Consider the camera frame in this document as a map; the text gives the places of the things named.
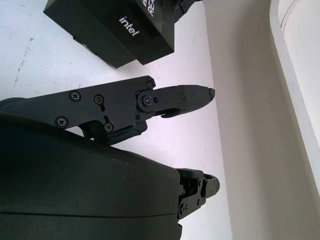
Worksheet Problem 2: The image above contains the white rounded wall panel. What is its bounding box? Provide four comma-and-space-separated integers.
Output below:
269, 0, 320, 163

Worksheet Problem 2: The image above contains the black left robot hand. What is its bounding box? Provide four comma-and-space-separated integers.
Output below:
174, 0, 198, 23

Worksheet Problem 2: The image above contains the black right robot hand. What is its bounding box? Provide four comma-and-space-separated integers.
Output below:
0, 74, 221, 240

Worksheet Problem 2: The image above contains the black RealSense box lid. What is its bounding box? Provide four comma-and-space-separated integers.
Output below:
42, 0, 175, 70

